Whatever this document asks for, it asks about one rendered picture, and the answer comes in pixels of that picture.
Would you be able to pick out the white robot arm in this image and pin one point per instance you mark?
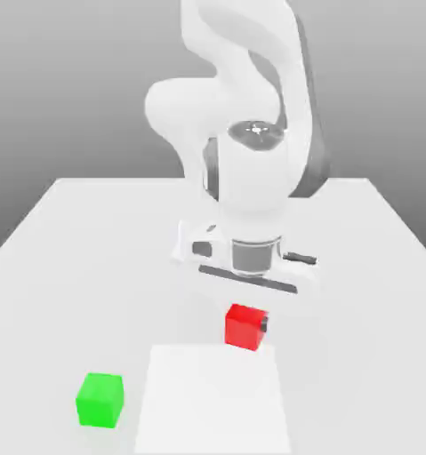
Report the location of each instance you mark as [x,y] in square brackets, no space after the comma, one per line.
[255,177]

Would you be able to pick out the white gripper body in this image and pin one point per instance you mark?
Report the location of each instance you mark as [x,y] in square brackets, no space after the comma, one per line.
[248,280]

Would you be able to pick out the small green cube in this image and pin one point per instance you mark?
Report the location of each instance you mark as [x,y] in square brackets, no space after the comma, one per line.
[99,401]

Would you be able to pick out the small red cube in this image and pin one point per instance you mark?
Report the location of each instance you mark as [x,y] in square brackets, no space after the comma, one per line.
[242,328]

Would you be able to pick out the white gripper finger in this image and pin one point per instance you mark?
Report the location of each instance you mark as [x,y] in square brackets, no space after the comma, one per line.
[264,323]

